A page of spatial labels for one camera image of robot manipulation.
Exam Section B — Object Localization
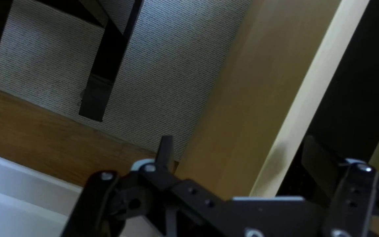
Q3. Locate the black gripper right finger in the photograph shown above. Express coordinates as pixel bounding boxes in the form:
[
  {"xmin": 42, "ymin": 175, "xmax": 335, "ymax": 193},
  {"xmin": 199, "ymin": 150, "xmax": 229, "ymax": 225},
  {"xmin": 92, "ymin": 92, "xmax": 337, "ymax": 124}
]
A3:
[{"xmin": 303, "ymin": 135, "xmax": 379, "ymax": 237}]

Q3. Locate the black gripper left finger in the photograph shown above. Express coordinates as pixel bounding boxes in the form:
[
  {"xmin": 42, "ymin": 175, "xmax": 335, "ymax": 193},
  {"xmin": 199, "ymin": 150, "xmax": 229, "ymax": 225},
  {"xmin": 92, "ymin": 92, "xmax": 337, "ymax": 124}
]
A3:
[{"xmin": 61, "ymin": 135, "xmax": 187, "ymax": 237}]

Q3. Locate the light wood drawer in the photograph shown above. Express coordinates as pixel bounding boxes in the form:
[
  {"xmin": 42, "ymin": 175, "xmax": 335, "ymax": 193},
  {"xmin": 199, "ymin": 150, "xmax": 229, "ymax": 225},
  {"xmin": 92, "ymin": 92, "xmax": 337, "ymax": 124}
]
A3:
[{"xmin": 171, "ymin": 0, "xmax": 379, "ymax": 203}]

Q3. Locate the wooden floor board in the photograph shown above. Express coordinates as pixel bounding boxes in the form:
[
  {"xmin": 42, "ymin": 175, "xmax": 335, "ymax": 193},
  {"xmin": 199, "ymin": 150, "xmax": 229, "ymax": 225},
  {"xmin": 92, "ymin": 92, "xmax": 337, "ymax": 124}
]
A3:
[{"xmin": 0, "ymin": 84, "xmax": 181, "ymax": 188}]

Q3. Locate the aluminium frame rail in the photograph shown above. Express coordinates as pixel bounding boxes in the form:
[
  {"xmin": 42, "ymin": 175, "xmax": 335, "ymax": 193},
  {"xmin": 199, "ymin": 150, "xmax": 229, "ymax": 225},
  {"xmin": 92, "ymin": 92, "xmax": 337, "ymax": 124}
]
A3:
[{"xmin": 0, "ymin": 149, "xmax": 86, "ymax": 237}]

